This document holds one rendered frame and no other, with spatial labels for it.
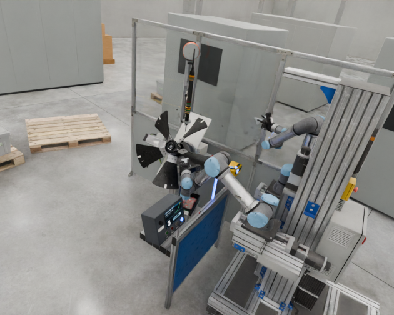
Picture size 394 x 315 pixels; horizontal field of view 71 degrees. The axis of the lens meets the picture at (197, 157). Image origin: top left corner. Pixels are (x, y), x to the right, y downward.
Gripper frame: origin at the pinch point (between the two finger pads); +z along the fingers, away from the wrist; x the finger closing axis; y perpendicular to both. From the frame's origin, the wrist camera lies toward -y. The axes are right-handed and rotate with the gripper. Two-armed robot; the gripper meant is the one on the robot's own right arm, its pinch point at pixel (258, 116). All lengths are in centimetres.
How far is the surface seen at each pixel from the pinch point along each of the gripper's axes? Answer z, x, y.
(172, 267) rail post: -49, -120, 76
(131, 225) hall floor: 56, -118, 131
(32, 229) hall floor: 96, -211, 118
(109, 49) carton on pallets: 813, 104, 114
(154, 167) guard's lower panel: 116, -60, 108
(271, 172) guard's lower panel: -21, 9, 56
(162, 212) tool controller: -60, -128, 3
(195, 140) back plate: 23, -54, 21
